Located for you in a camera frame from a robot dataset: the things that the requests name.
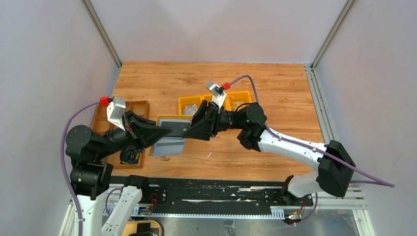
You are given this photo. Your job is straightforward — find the yellow leather card holder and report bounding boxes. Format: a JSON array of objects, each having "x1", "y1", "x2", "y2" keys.
[{"x1": 149, "y1": 115, "x2": 192, "y2": 157}]

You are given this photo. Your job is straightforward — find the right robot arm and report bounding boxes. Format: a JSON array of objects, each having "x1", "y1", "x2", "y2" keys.
[{"x1": 182, "y1": 100, "x2": 355, "y2": 205}]

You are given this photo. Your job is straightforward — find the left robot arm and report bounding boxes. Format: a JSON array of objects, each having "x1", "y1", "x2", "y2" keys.
[{"x1": 65, "y1": 111, "x2": 171, "y2": 236}]

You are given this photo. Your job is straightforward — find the cards in yellow bin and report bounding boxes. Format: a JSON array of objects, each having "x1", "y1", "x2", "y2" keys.
[{"x1": 182, "y1": 104, "x2": 198, "y2": 116}]

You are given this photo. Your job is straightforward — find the yellow plastic bin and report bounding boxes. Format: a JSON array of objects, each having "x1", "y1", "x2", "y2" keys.
[{"x1": 178, "y1": 90, "x2": 253, "y2": 115}]

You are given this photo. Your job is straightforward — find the wooden compartment tray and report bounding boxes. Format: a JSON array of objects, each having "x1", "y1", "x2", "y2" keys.
[{"x1": 91, "y1": 100, "x2": 149, "y2": 170}]

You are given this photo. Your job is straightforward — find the yellow tray with phone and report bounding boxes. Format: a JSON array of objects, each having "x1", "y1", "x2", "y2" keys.
[{"x1": 122, "y1": 220, "x2": 164, "y2": 236}]

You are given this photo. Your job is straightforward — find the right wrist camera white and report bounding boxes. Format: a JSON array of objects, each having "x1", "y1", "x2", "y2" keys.
[{"x1": 206, "y1": 82, "x2": 227, "y2": 109}]

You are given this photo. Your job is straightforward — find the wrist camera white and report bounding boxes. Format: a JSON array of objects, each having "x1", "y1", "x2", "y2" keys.
[
  {"x1": 206, "y1": 82, "x2": 227, "y2": 109},
  {"x1": 106, "y1": 97, "x2": 126, "y2": 131}
]

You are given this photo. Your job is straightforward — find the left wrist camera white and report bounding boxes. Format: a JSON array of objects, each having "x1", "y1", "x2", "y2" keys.
[{"x1": 106, "y1": 97, "x2": 126, "y2": 131}]

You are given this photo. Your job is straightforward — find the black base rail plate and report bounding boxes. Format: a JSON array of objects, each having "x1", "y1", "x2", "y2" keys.
[{"x1": 114, "y1": 176, "x2": 315, "y2": 216}]

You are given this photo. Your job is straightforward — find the aluminium frame rails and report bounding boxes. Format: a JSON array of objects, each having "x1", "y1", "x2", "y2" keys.
[{"x1": 60, "y1": 83, "x2": 364, "y2": 236}]

